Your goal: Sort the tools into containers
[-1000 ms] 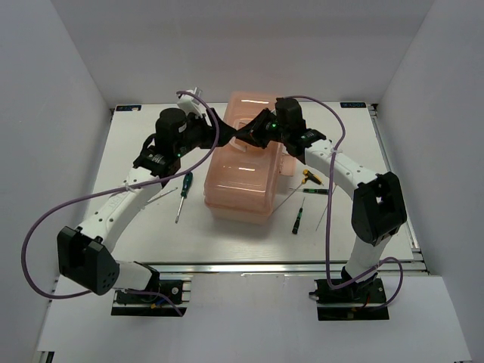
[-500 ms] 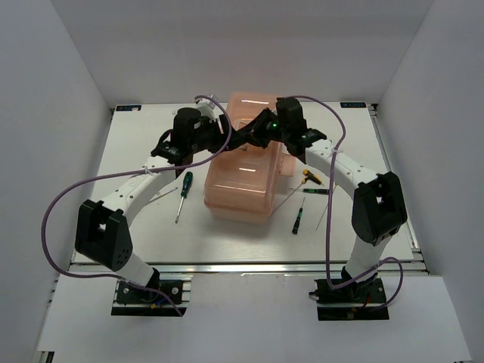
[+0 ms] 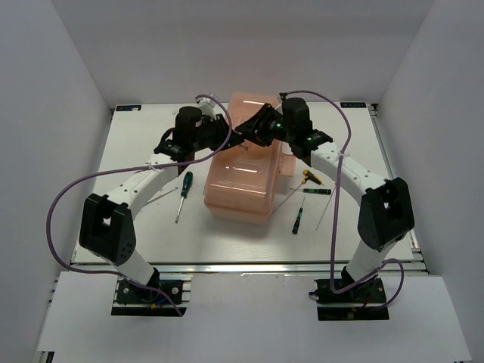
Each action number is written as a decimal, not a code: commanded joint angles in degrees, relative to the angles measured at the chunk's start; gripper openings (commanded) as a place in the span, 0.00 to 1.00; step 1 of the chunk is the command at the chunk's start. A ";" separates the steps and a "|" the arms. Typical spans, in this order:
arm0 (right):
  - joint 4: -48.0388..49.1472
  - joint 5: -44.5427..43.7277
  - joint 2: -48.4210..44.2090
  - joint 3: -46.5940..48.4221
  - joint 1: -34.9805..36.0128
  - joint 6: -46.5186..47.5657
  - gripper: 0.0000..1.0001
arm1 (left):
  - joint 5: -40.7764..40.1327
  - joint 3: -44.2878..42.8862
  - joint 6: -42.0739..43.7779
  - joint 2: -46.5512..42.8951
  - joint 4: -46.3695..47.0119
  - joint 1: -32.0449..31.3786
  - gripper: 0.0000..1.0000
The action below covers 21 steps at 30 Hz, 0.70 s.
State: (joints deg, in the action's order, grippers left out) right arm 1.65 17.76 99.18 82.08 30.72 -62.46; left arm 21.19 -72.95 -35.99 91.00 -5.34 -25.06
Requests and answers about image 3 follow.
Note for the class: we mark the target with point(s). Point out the small green precision screwdriver horizontal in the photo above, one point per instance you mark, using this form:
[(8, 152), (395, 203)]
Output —
[(320, 191)]

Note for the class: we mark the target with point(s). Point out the pink plastic toolbox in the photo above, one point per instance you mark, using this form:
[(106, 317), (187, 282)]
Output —
[(242, 181)]

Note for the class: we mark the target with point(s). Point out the blue label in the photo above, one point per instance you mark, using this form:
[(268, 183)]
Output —
[(352, 105), (128, 108)]

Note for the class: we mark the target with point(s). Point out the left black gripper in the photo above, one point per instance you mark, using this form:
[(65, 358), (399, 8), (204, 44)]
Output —
[(218, 123)]

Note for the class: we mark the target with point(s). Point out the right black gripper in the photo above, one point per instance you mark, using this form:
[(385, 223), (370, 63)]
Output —
[(255, 131)]

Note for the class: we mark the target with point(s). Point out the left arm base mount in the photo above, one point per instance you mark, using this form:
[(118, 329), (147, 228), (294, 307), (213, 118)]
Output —
[(133, 301)]

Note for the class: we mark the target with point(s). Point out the green screwdriver long shaft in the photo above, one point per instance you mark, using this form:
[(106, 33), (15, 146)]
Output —
[(161, 196)]

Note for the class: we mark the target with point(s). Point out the yellow black T-handle key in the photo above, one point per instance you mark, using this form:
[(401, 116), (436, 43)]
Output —
[(308, 176), (325, 208)]

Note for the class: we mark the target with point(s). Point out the green screwdriver short shaft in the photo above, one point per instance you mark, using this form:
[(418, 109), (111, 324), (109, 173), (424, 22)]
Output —
[(186, 186)]

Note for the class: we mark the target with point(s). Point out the aluminium front rail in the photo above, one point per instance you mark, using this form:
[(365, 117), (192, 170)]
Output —
[(415, 267)]

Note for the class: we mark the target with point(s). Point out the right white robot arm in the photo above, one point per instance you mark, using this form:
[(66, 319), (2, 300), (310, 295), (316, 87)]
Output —
[(385, 211)]

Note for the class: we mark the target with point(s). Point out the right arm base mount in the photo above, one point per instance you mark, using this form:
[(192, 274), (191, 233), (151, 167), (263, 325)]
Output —
[(358, 304)]

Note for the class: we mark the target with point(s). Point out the right blue label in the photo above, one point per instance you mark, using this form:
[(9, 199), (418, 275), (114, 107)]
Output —
[(352, 105)]

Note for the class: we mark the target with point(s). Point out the left blue label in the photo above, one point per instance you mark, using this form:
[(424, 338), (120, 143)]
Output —
[(128, 108)]

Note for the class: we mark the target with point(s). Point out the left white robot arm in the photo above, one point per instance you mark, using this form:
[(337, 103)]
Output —
[(107, 226)]

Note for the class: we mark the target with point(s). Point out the small green precision screwdriver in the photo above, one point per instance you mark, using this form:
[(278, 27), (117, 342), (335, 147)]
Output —
[(297, 221)]

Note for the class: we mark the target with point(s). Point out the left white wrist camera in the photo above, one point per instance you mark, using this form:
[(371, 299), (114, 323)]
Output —
[(207, 104)]

